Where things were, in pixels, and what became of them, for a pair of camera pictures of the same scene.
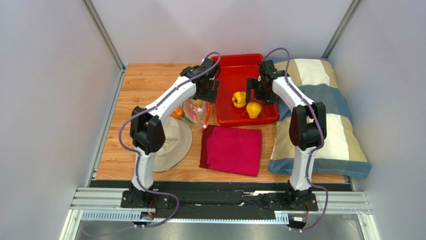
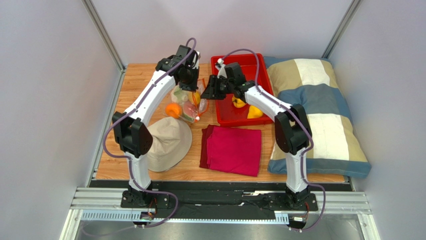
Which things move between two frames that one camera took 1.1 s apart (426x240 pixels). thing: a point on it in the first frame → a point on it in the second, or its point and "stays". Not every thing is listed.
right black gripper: [250, 89] → [215, 88]
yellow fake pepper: [239, 99] stays
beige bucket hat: [178, 141] stays
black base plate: [186, 205] stays
